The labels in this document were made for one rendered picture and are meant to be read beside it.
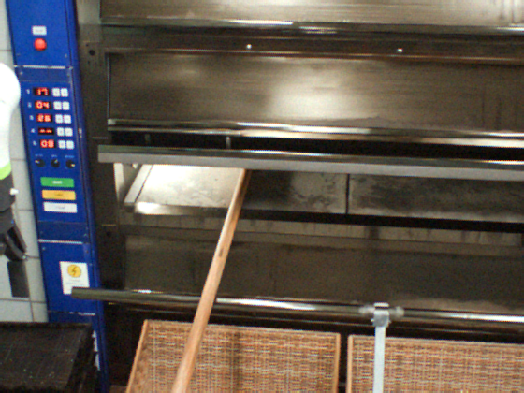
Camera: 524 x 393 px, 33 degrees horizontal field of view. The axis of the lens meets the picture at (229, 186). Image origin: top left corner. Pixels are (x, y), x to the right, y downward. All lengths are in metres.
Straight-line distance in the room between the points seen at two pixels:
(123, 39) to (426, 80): 0.74
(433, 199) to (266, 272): 0.50
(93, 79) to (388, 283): 0.95
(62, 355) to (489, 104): 1.26
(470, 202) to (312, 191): 0.43
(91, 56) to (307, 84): 0.54
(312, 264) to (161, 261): 0.42
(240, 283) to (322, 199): 0.32
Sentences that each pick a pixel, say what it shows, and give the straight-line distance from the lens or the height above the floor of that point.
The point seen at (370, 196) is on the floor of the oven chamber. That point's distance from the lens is 2.51.
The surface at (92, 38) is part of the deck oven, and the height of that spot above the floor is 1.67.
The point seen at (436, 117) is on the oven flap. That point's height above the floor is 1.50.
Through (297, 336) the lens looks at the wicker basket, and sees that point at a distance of 2.52.
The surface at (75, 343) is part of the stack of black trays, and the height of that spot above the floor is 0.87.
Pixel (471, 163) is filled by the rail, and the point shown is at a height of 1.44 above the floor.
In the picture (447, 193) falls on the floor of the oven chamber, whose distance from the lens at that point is 2.56.
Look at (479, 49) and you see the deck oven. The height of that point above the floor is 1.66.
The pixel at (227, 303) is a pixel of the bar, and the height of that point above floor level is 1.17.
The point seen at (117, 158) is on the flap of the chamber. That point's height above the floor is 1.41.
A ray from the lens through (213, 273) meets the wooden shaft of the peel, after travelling 2.10.
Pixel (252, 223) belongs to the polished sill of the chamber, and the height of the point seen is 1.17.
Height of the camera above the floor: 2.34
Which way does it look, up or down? 27 degrees down
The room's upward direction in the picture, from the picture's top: 1 degrees counter-clockwise
